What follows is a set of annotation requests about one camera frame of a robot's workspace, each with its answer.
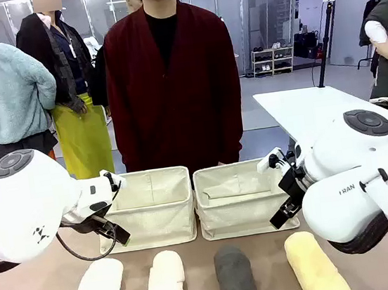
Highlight bald mannequin in black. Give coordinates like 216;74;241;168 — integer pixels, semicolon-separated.
77;0;156;110

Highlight cream towel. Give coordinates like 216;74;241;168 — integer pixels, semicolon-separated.
138;248;188;290

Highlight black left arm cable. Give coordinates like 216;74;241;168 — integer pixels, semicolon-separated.
54;218;121;265

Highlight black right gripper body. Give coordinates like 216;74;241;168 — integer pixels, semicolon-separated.
276;165;311;210

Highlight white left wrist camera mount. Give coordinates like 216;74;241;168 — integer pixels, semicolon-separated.
98;166;129;195

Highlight black braided right arm sleeve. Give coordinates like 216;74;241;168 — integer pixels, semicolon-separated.
323;190;388;259

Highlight mannequin in black coat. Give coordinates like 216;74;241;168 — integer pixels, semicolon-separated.
11;0;117;187

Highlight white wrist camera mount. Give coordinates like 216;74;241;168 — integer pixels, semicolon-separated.
98;166;129;195
254;145;286;176

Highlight mannequin in light blue fleece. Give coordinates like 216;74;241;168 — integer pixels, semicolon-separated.
0;0;66;166

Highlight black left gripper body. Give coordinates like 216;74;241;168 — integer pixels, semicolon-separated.
58;206;111;240

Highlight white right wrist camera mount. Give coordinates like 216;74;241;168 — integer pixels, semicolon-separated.
254;145;286;176

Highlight white side table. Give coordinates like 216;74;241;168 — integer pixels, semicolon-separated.
252;77;388;166

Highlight black camera pole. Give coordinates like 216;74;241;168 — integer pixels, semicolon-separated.
307;0;345;88

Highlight cream fabric basket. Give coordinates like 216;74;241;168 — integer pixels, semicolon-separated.
90;164;200;256
191;154;302;242

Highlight yellow towel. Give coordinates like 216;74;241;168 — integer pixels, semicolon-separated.
282;226;354;290

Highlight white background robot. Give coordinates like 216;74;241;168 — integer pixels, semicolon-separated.
82;35;103;59

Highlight wooden shoe rack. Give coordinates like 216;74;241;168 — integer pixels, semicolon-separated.
249;44;298;79

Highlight grey towel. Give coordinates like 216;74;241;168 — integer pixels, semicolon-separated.
212;241;261;290

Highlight person in maroon cardigan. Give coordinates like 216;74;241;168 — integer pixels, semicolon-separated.
95;0;251;179

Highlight black bags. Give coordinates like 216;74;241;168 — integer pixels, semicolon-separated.
291;29;324;62

